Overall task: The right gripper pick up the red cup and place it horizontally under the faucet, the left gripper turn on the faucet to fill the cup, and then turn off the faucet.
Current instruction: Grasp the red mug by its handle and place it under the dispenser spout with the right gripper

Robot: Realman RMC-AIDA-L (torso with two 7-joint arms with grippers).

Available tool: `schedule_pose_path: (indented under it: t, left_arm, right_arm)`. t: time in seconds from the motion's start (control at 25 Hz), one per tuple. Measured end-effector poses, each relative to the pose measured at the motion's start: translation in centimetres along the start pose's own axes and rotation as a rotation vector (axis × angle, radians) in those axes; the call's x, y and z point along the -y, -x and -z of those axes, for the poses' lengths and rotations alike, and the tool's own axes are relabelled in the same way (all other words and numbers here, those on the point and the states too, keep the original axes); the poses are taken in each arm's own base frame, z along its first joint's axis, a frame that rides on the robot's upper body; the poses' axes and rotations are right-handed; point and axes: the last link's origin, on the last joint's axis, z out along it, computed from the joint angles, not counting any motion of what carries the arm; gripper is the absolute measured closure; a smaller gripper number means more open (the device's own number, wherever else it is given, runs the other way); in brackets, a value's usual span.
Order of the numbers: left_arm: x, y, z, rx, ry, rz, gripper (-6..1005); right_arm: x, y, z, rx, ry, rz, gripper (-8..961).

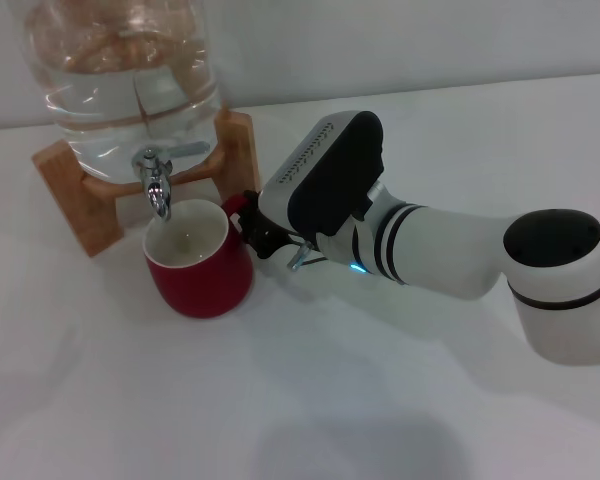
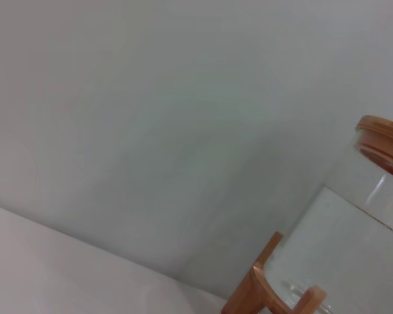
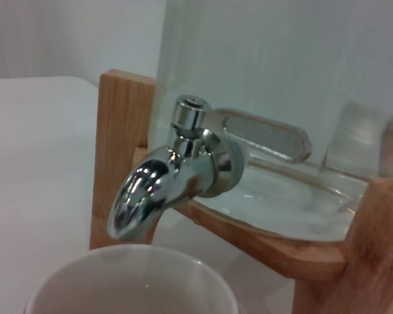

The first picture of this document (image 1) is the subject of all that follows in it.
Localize wooden dispenser stand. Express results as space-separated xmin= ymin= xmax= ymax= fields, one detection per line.
xmin=31 ymin=108 xmax=265 ymax=259

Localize red cup with white inside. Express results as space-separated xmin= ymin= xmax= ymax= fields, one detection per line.
xmin=142 ymin=193 xmax=256 ymax=319

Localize right gripper cable with plug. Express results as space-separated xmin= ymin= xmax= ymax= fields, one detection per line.
xmin=286 ymin=238 xmax=327 ymax=273

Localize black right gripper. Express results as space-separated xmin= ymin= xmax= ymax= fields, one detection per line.
xmin=236 ymin=188 xmax=302 ymax=261

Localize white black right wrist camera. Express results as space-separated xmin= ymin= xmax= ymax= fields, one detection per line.
xmin=255 ymin=110 xmax=387 ymax=237

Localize clear glass water dispenser jar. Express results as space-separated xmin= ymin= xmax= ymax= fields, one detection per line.
xmin=17 ymin=0 xmax=225 ymax=184

